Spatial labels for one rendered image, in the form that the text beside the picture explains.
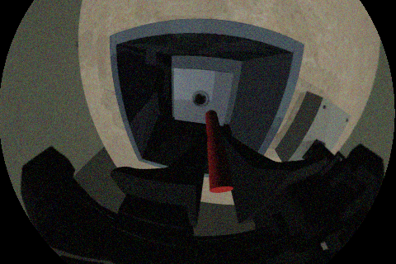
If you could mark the red peg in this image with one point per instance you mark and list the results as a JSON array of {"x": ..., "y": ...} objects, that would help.
[{"x": 219, "y": 171}]

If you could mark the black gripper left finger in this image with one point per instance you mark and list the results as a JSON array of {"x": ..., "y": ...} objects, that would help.
[{"x": 178, "y": 184}]

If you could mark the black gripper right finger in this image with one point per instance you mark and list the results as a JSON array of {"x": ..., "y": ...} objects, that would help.
[{"x": 258, "y": 180}]

